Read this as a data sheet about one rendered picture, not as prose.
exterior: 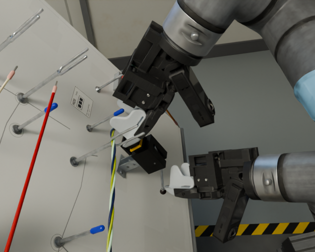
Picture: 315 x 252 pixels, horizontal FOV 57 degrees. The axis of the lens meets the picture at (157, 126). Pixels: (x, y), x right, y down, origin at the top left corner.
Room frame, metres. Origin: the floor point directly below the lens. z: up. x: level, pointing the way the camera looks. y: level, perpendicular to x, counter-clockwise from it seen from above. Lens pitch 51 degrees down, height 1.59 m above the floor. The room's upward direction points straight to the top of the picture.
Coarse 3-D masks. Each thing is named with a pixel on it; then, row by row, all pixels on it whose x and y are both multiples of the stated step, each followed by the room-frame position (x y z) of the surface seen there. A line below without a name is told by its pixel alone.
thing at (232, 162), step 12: (192, 156) 0.29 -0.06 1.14; (204, 156) 0.29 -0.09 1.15; (216, 156) 0.29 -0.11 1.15; (228, 156) 0.28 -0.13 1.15; (240, 156) 0.27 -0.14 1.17; (252, 156) 0.27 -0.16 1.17; (192, 168) 0.27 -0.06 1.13; (204, 168) 0.27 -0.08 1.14; (216, 168) 0.26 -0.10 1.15; (228, 168) 0.26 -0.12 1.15; (240, 168) 0.25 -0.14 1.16; (204, 180) 0.25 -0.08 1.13; (216, 180) 0.24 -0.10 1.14; (228, 180) 0.24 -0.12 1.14; (240, 180) 0.24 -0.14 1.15; (216, 192) 0.23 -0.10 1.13; (252, 192) 0.21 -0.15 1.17
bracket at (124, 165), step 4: (120, 156) 0.32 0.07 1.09; (128, 156) 0.32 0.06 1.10; (120, 160) 0.31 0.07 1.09; (124, 160) 0.32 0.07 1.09; (128, 160) 0.32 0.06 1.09; (132, 160) 0.30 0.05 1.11; (120, 164) 0.31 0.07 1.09; (124, 164) 0.30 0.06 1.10; (128, 164) 0.30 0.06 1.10; (132, 164) 0.30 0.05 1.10; (136, 164) 0.30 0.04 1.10; (116, 168) 0.29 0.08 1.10; (120, 168) 0.30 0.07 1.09; (124, 168) 0.30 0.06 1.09; (128, 168) 0.30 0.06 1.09; (132, 168) 0.30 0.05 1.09; (120, 172) 0.29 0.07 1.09; (124, 172) 0.29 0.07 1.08; (124, 176) 0.28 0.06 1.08
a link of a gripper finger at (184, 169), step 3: (183, 165) 0.32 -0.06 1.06; (186, 165) 0.32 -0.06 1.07; (183, 168) 0.31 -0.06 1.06; (186, 168) 0.31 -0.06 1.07; (183, 171) 0.31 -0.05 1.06; (186, 171) 0.31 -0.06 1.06; (183, 174) 0.30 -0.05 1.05; (186, 174) 0.30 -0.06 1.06; (189, 174) 0.30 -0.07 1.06; (192, 177) 0.29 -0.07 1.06; (195, 186) 0.27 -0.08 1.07
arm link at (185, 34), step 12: (180, 12) 0.33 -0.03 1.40; (168, 24) 0.34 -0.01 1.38; (180, 24) 0.32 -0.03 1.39; (192, 24) 0.32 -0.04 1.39; (168, 36) 0.33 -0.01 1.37; (180, 36) 0.32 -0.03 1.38; (192, 36) 0.31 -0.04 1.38; (204, 36) 0.32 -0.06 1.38; (216, 36) 0.32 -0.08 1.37; (180, 48) 0.32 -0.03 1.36; (192, 48) 0.31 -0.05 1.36; (204, 48) 0.32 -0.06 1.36
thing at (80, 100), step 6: (78, 90) 0.41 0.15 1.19; (72, 96) 0.39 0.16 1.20; (78, 96) 0.40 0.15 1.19; (84, 96) 0.41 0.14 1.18; (72, 102) 0.37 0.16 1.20; (78, 102) 0.38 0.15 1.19; (84, 102) 0.39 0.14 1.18; (90, 102) 0.40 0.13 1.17; (78, 108) 0.37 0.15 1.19; (84, 108) 0.38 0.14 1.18; (90, 108) 0.39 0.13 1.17; (84, 114) 0.36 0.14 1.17
